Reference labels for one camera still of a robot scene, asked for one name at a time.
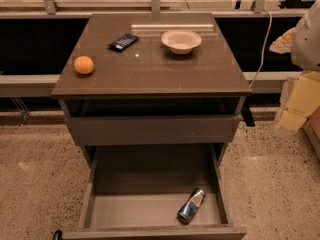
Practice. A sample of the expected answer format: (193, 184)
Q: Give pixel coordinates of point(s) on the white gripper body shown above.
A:
(307, 43)

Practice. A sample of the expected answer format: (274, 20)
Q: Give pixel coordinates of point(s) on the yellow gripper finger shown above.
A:
(283, 43)

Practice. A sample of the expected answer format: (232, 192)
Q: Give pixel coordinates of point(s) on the silver blue redbull can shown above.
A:
(190, 208)

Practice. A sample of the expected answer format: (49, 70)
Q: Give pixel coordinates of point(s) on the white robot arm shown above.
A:
(305, 49)

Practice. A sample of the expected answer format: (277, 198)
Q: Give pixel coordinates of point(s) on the grey drawer cabinet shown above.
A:
(147, 79)

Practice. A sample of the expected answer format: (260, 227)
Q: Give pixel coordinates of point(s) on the closed top drawer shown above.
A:
(98, 131)

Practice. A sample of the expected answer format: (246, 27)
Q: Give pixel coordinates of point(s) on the open middle drawer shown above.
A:
(135, 192)

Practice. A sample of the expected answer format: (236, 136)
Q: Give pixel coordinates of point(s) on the cardboard box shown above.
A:
(312, 129)

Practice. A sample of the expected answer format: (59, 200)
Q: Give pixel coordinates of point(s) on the white paper bowl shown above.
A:
(181, 41)

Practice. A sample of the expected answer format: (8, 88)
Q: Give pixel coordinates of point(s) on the dark blue snack packet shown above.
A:
(123, 42)

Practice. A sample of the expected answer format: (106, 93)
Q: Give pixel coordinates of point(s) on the orange fruit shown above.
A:
(83, 65)

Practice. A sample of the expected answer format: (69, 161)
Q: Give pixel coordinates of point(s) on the metal window rail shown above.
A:
(42, 85)

